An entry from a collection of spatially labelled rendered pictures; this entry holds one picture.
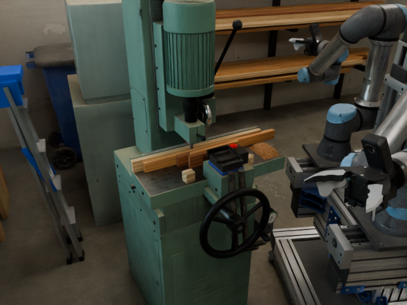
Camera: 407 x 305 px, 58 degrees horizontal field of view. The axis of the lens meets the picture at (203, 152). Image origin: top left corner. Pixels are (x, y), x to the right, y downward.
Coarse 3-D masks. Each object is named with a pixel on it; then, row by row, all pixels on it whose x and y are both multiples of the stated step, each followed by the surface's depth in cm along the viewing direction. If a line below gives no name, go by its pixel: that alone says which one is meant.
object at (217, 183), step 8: (208, 160) 137; (208, 168) 134; (248, 168) 133; (208, 176) 136; (216, 176) 130; (224, 176) 128; (248, 176) 133; (208, 184) 137; (216, 184) 131; (224, 184) 129; (248, 184) 135; (216, 192) 133; (224, 192) 131
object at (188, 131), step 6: (180, 114) 148; (174, 120) 148; (180, 120) 143; (198, 120) 143; (174, 126) 149; (180, 126) 144; (186, 126) 139; (192, 126) 138; (198, 126) 139; (204, 126) 140; (180, 132) 145; (186, 132) 140; (192, 132) 138; (198, 132) 140; (204, 132) 141; (186, 138) 141; (192, 138) 140; (198, 138) 141
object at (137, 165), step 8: (256, 128) 164; (232, 136) 157; (240, 136) 159; (200, 144) 151; (208, 144) 153; (160, 152) 145; (168, 152) 145; (176, 152) 147; (136, 160) 139; (144, 160) 141; (136, 168) 141
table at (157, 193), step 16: (256, 160) 149; (272, 160) 150; (144, 176) 139; (160, 176) 139; (176, 176) 139; (256, 176) 149; (144, 192) 133; (160, 192) 130; (176, 192) 132; (192, 192) 136; (208, 192) 135
